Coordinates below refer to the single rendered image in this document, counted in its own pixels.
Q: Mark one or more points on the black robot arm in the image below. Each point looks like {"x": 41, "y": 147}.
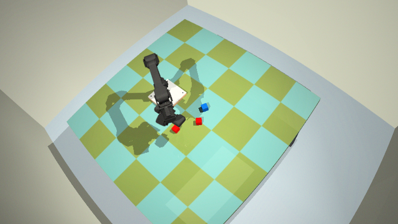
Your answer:
{"x": 162, "y": 94}

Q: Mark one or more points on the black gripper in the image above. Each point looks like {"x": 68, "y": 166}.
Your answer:
{"x": 179, "y": 118}

